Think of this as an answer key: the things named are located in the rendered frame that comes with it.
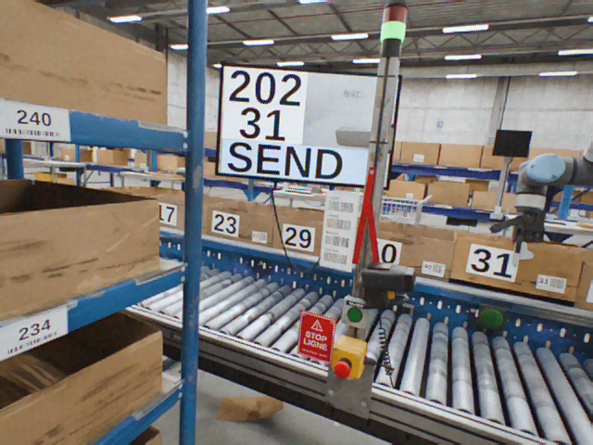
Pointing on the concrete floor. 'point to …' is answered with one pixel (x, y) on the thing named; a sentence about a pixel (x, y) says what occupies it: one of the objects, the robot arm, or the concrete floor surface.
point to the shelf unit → (107, 124)
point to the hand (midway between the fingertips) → (512, 262)
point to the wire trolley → (406, 209)
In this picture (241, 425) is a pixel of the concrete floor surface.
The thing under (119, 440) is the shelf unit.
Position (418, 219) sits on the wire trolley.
